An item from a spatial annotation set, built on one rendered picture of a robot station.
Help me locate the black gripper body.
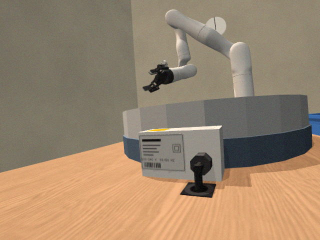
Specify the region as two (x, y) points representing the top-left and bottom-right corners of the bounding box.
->
(154, 69), (174, 85)

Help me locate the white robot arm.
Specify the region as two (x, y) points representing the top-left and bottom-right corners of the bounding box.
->
(165, 9), (255, 98)

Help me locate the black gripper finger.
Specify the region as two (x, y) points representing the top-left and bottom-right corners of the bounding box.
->
(148, 64), (169, 79)
(142, 81), (163, 93)

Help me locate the blue open tray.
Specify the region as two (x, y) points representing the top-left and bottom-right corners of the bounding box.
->
(308, 113), (320, 136)

